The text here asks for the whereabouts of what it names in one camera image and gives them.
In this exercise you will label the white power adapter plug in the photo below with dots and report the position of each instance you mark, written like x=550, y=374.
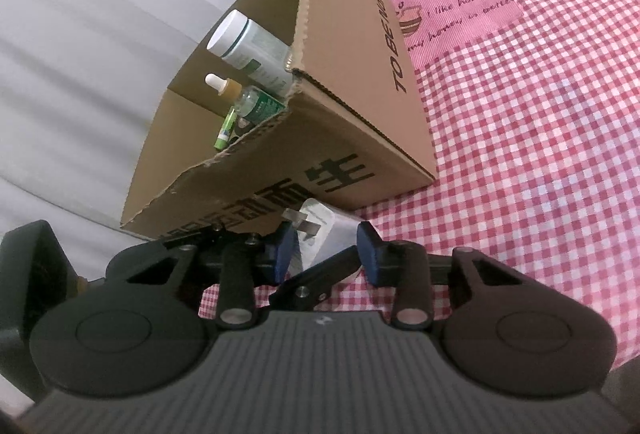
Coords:
x=322, y=231

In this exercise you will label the green glass bottle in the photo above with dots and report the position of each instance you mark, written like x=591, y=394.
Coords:
x=256, y=105

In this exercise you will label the white dropper bottle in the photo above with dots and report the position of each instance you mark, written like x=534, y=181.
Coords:
x=228, y=89

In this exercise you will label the brown cardboard box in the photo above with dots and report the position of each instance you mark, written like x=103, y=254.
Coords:
x=353, y=132

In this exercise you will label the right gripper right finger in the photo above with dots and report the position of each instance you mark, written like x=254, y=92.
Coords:
x=404, y=266

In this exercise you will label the white capped supplement bottle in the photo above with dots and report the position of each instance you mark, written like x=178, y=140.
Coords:
x=253, y=51

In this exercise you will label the white curtain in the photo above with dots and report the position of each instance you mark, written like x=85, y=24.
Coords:
x=80, y=82

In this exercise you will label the pink checkered tablecloth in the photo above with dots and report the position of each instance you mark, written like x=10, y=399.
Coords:
x=536, y=135

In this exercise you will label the green lip balm tube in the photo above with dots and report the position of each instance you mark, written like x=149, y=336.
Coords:
x=224, y=135

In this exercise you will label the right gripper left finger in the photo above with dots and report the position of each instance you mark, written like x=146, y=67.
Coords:
x=249, y=260

